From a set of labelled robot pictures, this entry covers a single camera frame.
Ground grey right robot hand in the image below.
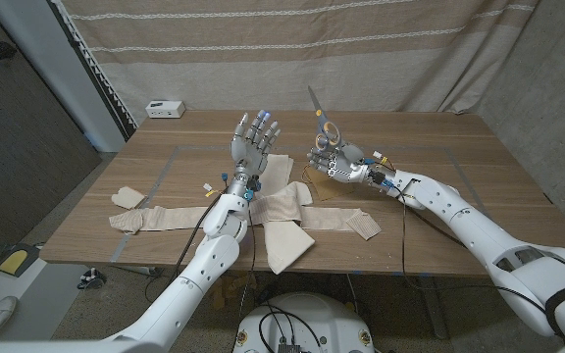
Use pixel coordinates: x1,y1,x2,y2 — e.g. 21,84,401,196
306,141,371,184

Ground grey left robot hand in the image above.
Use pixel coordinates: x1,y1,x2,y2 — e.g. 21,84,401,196
230,109,283,180

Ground brown paper bag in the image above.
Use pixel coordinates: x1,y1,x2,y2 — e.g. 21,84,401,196
301,164,357,202

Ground grey yellow scissors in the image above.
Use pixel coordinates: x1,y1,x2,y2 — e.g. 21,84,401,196
307,85,342,151

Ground cream cloth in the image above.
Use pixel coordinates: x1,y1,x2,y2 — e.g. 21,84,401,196
250,153,317,276

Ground long ribbed beige cloth strip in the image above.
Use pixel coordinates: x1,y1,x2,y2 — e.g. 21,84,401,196
108,180,383,241

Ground small beige cloth scrap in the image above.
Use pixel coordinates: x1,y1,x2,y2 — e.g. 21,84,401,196
111,185,147,211

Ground beige striped backdrop curtain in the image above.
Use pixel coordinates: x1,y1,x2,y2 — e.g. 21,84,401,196
59,0,541,126

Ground white power strip box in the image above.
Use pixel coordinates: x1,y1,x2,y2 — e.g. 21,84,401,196
145,100,187,120

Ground cardboard scraps pile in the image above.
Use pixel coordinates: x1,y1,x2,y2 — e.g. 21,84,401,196
208,273,259,311

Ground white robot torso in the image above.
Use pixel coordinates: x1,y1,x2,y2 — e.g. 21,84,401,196
232,292,376,353

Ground grey table leg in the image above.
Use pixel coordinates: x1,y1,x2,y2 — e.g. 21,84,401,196
417,276,448,340

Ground small black white caster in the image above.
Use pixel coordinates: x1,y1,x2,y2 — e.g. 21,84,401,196
78,267,108,290

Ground dark grey door panel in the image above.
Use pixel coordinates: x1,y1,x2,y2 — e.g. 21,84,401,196
0,0,103,246

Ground yellow black pedal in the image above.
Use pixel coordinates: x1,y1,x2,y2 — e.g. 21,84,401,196
0,243,41,276

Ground thin black left wrist cable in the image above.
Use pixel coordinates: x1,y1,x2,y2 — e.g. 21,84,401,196
235,195,260,344

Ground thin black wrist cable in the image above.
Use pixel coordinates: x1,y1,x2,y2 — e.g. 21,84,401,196
235,195,260,344
392,183,551,315

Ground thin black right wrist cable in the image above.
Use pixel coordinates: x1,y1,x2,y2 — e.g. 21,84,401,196
392,183,551,315

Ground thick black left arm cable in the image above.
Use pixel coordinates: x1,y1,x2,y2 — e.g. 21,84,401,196
144,185,230,303

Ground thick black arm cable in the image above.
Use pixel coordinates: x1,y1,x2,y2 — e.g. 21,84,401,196
144,185,230,303
404,195,470,249

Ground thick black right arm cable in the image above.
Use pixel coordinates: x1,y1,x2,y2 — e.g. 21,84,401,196
404,195,470,249

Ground black torso cable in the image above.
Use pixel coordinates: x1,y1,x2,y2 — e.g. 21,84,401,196
257,302,324,353

